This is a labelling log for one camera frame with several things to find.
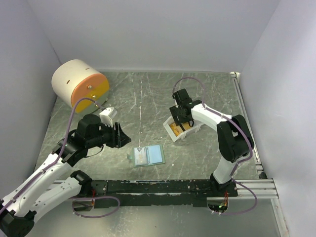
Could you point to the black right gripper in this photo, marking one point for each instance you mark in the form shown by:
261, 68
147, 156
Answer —
178, 120

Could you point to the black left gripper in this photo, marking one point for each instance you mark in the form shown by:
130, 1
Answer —
118, 138

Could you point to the green card holder wallet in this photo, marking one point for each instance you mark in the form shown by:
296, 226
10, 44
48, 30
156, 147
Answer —
155, 155

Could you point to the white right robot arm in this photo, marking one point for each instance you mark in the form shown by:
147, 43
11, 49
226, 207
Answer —
234, 138

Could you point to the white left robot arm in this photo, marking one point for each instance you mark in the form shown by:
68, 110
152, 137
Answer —
20, 209

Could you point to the stack of cards in tray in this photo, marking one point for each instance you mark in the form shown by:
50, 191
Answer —
178, 129

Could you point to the white plastic card tray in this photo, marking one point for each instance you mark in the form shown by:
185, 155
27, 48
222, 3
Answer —
183, 135

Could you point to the round white drawer cabinet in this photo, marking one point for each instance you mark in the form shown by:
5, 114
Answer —
74, 80

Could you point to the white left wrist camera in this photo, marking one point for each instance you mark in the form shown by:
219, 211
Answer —
107, 116

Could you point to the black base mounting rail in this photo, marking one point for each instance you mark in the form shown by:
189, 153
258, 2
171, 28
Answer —
194, 192

